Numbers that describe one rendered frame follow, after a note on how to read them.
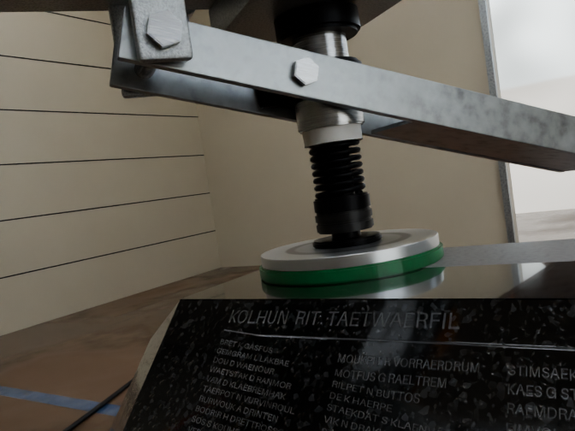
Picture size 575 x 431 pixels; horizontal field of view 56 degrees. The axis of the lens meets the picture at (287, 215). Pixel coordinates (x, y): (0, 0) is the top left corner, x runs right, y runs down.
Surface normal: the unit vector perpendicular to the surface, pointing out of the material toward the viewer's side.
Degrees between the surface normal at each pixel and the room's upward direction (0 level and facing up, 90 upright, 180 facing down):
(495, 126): 90
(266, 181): 90
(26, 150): 90
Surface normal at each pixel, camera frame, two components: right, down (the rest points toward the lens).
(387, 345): -0.50, -0.61
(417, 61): -0.55, 0.12
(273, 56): 0.37, 0.00
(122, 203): 0.82, -0.09
